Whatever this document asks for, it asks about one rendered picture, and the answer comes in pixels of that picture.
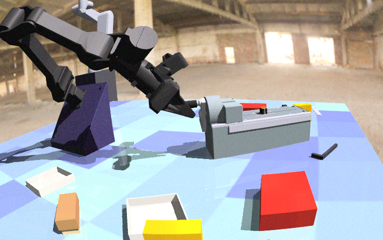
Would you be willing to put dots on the red block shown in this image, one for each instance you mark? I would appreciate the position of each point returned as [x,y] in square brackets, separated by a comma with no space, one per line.
[286,201]
[252,106]

